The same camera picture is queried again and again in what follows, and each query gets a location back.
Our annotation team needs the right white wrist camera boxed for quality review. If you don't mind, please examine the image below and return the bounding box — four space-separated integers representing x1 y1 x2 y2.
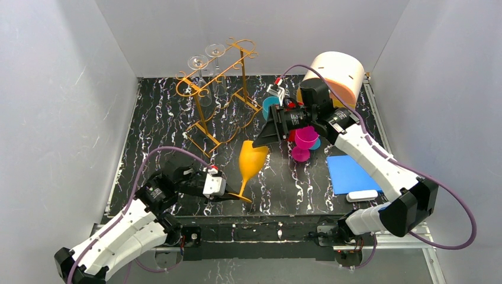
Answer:
266 77 286 106

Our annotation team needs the yellow wine glass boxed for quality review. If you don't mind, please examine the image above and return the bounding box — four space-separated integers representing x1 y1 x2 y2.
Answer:
230 140 269 203

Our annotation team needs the red wine glass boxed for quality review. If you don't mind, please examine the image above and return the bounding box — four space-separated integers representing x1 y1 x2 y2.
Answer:
286 98 297 141

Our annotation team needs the magenta wine glass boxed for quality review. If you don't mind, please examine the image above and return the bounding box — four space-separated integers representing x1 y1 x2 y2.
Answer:
291 126 319 162

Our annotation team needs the teal blue wine glass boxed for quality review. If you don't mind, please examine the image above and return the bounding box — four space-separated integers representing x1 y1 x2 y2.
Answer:
310 137 321 150

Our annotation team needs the clear wine glass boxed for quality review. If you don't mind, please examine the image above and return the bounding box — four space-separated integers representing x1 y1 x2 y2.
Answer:
188 54 213 107
205 43 227 96

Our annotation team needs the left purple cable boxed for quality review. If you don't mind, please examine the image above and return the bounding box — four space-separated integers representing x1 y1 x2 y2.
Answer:
66 147 214 284

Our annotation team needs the blue flat board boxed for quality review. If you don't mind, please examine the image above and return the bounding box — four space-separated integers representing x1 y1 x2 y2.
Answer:
326 155 382 195

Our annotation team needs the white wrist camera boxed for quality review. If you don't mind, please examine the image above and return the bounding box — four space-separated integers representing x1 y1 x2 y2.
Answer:
202 166 226 199
266 77 286 106

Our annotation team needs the gold wire wine glass rack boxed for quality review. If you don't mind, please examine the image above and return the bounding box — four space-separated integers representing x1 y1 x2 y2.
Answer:
176 38 262 157

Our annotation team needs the small white bar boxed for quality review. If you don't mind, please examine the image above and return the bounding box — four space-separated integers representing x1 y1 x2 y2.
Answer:
346 189 379 203

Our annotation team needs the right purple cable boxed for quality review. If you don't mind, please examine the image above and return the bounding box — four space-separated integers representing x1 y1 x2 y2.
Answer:
276 64 478 271

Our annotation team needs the purple cable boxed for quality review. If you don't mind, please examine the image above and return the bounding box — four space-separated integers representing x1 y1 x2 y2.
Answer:
276 64 478 271
66 147 214 284

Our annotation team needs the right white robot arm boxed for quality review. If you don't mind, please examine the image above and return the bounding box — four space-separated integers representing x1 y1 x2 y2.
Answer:
253 78 439 240

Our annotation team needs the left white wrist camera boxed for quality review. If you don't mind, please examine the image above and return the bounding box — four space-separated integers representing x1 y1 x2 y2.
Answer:
202 166 226 199

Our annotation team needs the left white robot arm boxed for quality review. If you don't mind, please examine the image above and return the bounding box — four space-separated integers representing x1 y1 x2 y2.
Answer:
54 162 238 283

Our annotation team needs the light blue wine glass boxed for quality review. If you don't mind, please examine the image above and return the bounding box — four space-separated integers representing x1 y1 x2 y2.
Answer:
262 96 279 121

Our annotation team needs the round pastel drawer cabinet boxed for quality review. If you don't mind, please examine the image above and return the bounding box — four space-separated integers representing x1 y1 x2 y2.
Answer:
310 51 365 109

